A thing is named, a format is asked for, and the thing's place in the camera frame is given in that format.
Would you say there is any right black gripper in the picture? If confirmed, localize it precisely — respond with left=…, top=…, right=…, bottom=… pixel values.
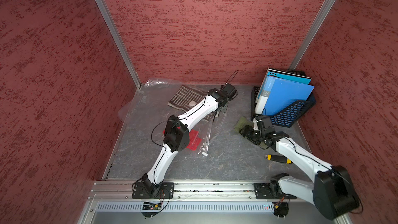
left=238, top=125, right=265, bottom=145

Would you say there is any olive green knit scarf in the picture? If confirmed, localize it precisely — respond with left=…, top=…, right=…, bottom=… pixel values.
left=234, top=116, right=269, bottom=150

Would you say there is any houndstooth black white scarf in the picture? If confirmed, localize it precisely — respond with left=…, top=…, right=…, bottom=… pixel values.
left=167, top=85, right=207, bottom=112

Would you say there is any red knit scarf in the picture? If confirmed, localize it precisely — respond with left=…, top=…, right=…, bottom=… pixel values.
left=163, top=129, right=202, bottom=152

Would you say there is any clear plastic vacuum bag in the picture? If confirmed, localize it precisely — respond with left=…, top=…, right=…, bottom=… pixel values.
left=118, top=77, right=231, bottom=158

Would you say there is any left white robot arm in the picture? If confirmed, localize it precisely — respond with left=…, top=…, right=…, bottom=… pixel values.
left=132, top=84, right=237, bottom=198

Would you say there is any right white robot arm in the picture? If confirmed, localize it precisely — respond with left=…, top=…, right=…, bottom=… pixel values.
left=234, top=115, right=363, bottom=220

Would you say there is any black mesh file basket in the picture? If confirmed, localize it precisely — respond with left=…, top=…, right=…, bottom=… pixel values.
left=250, top=71, right=316, bottom=128

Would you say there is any blue folder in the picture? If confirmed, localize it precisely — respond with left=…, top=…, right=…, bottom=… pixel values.
left=255, top=76, right=315, bottom=116

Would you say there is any teal notebook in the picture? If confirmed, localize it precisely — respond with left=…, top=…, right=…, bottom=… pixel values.
left=262, top=68, right=312, bottom=86

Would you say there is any yellow black handled screwdriver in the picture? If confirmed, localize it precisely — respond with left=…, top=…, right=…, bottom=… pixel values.
left=265, top=155, right=292, bottom=164

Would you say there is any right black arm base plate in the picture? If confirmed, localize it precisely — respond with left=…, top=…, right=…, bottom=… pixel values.
left=254, top=182, right=297, bottom=200

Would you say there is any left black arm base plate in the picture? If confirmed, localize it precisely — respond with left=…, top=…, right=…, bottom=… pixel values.
left=131, top=182, right=175, bottom=200

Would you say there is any right aluminium corner post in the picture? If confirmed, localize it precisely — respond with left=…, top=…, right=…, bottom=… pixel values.
left=288, top=0, right=336, bottom=70

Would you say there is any aluminium corner post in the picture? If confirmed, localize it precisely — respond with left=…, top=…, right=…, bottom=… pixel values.
left=288, top=0, right=336, bottom=70
left=95, top=0, right=142, bottom=90

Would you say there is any aluminium front rail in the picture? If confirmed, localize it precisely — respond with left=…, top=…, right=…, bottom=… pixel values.
left=88, top=179, right=324, bottom=202

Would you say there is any left aluminium corner post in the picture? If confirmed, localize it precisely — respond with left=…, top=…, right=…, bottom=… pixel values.
left=95, top=0, right=142, bottom=90

